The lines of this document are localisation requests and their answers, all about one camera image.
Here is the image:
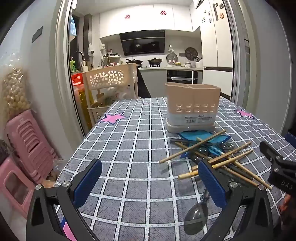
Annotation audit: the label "red plastic basket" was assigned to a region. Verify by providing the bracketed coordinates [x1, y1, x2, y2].
[72, 73, 84, 87]

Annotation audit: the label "round dark perforated plate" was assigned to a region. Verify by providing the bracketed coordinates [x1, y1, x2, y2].
[184, 47, 198, 60]

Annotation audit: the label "clear bag of pale nuts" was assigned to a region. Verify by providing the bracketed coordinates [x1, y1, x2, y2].
[0, 52, 31, 118]

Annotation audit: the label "grey checked star tablecloth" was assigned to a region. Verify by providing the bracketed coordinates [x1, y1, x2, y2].
[50, 96, 296, 241]

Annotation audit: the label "grey wall switch panel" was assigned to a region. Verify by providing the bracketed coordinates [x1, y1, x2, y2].
[32, 26, 43, 43]

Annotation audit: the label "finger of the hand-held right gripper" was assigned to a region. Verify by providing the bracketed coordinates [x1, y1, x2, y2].
[285, 132, 296, 145]
[259, 141, 296, 168]

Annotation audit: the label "dark grey plastic spoon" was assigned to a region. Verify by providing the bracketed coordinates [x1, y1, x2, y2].
[184, 189, 212, 235]
[217, 142, 234, 151]
[190, 146, 211, 163]

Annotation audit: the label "group of bamboo chopsticks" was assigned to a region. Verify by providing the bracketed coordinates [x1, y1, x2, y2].
[159, 130, 273, 190]

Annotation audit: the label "black built-in oven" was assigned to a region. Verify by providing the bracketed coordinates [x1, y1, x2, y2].
[166, 70, 199, 84]

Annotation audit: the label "black kitchen faucet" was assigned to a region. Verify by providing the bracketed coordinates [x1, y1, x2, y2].
[73, 51, 85, 70]

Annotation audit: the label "black range hood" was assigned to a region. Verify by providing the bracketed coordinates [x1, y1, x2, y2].
[120, 30, 166, 56]

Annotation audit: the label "beige flower-cutout storage trolley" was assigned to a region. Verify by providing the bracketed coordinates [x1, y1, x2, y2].
[83, 64, 139, 127]

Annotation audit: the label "white refrigerator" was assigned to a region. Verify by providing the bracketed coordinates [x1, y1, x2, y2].
[199, 0, 234, 98]

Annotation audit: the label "seasoning rack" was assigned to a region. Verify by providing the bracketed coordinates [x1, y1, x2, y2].
[102, 54, 122, 67]

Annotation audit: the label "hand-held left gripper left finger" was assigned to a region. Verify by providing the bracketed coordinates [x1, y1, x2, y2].
[25, 159, 103, 241]

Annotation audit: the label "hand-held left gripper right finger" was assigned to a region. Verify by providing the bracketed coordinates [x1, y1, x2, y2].
[198, 160, 281, 241]

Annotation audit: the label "beige plastic utensil holder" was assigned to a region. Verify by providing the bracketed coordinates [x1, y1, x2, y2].
[165, 82, 222, 133]

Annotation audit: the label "stack of pink plastic stools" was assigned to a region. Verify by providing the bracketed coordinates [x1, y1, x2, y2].
[5, 109, 58, 183]

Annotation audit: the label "pink plastic stool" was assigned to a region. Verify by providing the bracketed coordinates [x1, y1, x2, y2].
[0, 155, 35, 219]

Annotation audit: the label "yellow oil bottle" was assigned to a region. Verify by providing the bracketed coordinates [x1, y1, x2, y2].
[79, 88, 93, 126]

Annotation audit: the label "white kitchen counter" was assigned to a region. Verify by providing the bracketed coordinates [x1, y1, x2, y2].
[138, 66, 204, 98]

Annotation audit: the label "white upper kitchen cabinets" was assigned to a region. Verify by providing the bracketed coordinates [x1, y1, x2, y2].
[99, 5, 193, 39]

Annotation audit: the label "person's right hand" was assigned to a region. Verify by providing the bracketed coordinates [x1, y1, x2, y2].
[279, 193, 296, 217]

